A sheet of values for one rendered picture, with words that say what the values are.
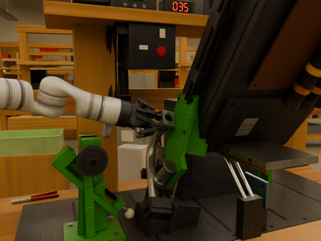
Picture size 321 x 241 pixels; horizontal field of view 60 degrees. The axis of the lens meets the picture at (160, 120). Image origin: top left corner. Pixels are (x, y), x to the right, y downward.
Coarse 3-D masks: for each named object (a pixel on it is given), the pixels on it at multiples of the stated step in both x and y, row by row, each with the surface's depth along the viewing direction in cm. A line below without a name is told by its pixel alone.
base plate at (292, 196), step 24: (120, 192) 103; (144, 192) 103; (288, 192) 103; (312, 192) 103; (24, 216) 85; (48, 216) 85; (72, 216) 85; (120, 216) 85; (216, 216) 85; (288, 216) 85; (312, 216) 85; (24, 240) 72; (48, 240) 72; (144, 240) 72; (168, 240) 72; (192, 240) 72; (216, 240) 72
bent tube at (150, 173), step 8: (168, 112) 83; (160, 120) 82; (168, 120) 83; (152, 136) 86; (160, 136) 86; (152, 144) 86; (152, 152) 86; (152, 160) 86; (152, 168) 84; (152, 176) 82; (152, 184) 80; (152, 192) 78
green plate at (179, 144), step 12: (180, 96) 82; (180, 108) 80; (192, 108) 74; (180, 120) 78; (192, 120) 74; (180, 132) 77; (192, 132) 76; (168, 144) 82; (180, 144) 75; (192, 144) 76; (204, 144) 77; (168, 156) 81; (204, 156) 78
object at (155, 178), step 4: (168, 160) 75; (164, 164) 73; (168, 164) 73; (172, 164) 74; (164, 168) 73; (168, 168) 73; (172, 168) 73; (176, 168) 74; (160, 172) 75; (164, 172) 73; (168, 172) 72; (172, 172) 72; (156, 176) 77; (160, 176) 75; (164, 176) 74; (168, 176) 74; (156, 180) 76; (160, 180) 76; (164, 180) 75; (156, 184) 77; (160, 184) 76; (164, 184) 77
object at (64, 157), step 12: (60, 156) 66; (72, 156) 67; (60, 168) 66; (72, 168) 69; (72, 180) 68; (96, 180) 71; (96, 192) 71; (108, 192) 74; (108, 204) 72; (120, 204) 74
